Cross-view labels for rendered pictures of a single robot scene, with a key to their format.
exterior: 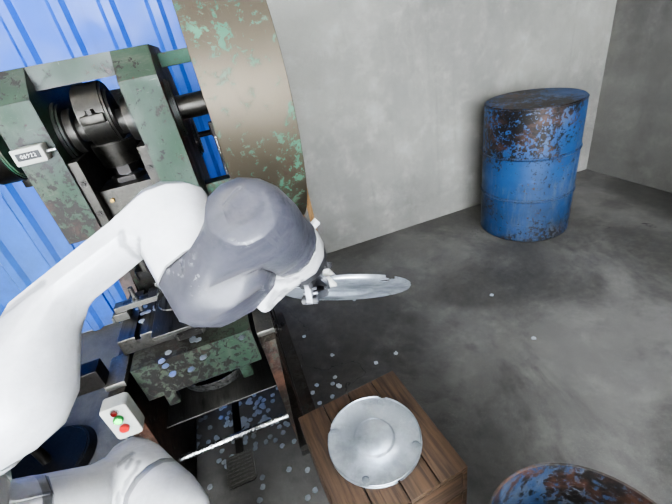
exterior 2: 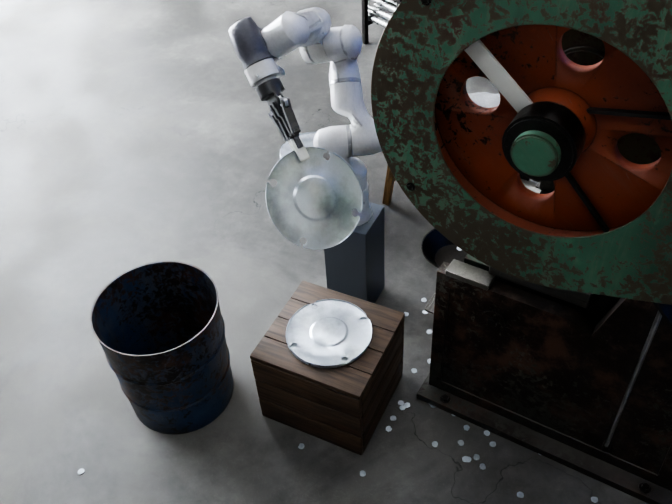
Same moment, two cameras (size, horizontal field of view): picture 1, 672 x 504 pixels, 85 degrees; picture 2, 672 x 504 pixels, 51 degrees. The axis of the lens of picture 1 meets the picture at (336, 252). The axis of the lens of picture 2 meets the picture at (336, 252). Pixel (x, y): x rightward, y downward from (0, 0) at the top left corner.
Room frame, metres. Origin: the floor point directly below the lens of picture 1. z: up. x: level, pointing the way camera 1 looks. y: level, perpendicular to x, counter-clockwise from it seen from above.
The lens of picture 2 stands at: (1.84, -1.03, 2.20)
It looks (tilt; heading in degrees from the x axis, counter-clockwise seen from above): 44 degrees down; 137
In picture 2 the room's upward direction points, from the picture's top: 4 degrees counter-clockwise
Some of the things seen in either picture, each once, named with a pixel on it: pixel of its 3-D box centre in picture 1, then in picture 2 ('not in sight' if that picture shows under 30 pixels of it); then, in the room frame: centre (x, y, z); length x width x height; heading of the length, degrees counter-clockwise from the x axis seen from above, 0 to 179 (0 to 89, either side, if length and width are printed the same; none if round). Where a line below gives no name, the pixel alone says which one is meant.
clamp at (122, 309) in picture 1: (133, 299); not in sight; (1.12, 0.74, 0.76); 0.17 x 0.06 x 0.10; 103
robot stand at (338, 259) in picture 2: not in sight; (355, 256); (0.41, 0.42, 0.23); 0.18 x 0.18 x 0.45; 18
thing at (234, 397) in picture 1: (221, 367); not in sight; (1.17, 0.58, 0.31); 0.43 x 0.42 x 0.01; 103
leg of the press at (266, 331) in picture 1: (267, 304); (566, 360); (1.36, 0.35, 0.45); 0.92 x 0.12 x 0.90; 13
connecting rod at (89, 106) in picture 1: (114, 145); not in sight; (1.16, 0.58, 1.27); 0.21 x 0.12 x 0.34; 13
